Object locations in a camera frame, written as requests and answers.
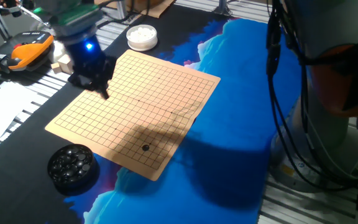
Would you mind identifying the thick black arm cable bundle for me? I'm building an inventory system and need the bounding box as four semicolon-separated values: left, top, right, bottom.
265;0;358;192

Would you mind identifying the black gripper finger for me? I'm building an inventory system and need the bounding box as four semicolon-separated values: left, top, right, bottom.
68;73;106;96
99;72;114;100

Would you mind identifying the brown cardboard box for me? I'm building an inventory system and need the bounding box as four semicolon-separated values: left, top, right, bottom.
126;0;164;7

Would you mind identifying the tan Go board sheet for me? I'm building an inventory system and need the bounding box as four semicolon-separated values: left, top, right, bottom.
44;49;221;182

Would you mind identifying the green flange adapter plate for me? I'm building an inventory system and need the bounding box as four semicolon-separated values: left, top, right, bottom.
32;4;101;27

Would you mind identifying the blue and black landscape mat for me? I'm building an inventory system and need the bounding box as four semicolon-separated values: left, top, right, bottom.
0;2;303;224

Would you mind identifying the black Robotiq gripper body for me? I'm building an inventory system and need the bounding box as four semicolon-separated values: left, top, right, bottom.
63;32;117;83

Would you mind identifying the black bowl of black stones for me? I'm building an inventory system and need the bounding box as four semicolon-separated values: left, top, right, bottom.
47;143;99;191

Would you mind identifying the white bowl of white stones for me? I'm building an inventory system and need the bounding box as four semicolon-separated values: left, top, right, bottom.
126;24;158;52

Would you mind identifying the orange black teach pendant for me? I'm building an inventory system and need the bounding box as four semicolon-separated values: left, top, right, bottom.
0;30;55;74

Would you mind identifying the large pale wooden block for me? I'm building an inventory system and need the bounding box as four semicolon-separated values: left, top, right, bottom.
57;54;75;75

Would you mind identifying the flat brown cardboard sheet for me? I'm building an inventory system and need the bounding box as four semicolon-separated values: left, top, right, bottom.
94;0;176;19

